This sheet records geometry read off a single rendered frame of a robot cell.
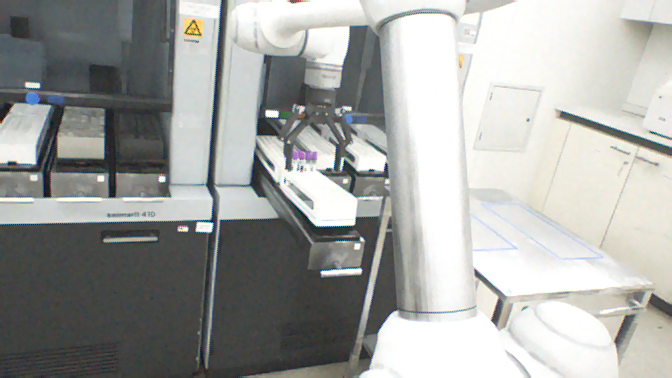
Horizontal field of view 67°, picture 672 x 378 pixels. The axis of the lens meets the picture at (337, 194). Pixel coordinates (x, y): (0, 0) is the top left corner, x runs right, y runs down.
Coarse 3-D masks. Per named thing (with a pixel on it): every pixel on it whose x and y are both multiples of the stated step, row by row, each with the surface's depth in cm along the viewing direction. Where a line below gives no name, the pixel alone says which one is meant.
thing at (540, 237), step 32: (384, 192) 155; (480, 192) 164; (384, 224) 158; (480, 224) 138; (512, 224) 142; (544, 224) 146; (480, 256) 119; (512, 256) 122; (544, 256) 125; (576, 256) 128; (608, 256) 132; (512, 288) 107; (544, 288) 110; (576, 288) 112; (608, 288) 115; (640, 288) 119; (352, 352) 176
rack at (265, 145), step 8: (256, 136) 167; (264, 136) 169; (272, 136) 170; (256, 144) 168; (264, 144) 161; (272, 144) 162; (280, 144) 164; (256, 152) 165; (264, 152) 157; (272, 152) 155; (280, 152) 155; (264, 160) 157; (272, 160) 149; (280, 160) 148; (304, 160) 152; (272, 168) 158; (280, 168) 144; (280, 176) 144
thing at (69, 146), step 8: (64, 136) 134; (72, 136) 134; (80, 136) 135; (88, 136) 136; (96, 136) 137; (64, 144) 133; (72, 144) 134; (80, 144) 135; (88, 144) 136; (96, 144) 137; (64, 152) 134; (72, 152) 135; (80, 152) 136; (88, 152) 137; (96, 152) 137
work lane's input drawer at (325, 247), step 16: (256, 160) 162; (256, 176) 158; (272, 176) 148; (272, 192) 143; (288, 208) 131; (288, 224) 130; (304, 224) 122; (304, 240) 119; (320, 240) 116; (336, 240) 118; (352, 240) 120; (304, 256) 119; (320, 256) 117; (336, 256) 119; (352, 256) 121; (336, 272) 115; (352, 272) 117
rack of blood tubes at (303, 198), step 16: (288, 176) 135; (304, 176) 136; (320, 176) 138; (288, 192) 135; (304, 192) 124; (320, 192) 123; (336, 192) 125; (304, 208) 124; (320, 208) 116; (336, 208) 118; (352, 208) 120; (320, 224) 118; (336, 224) 119; (352, 224) 121
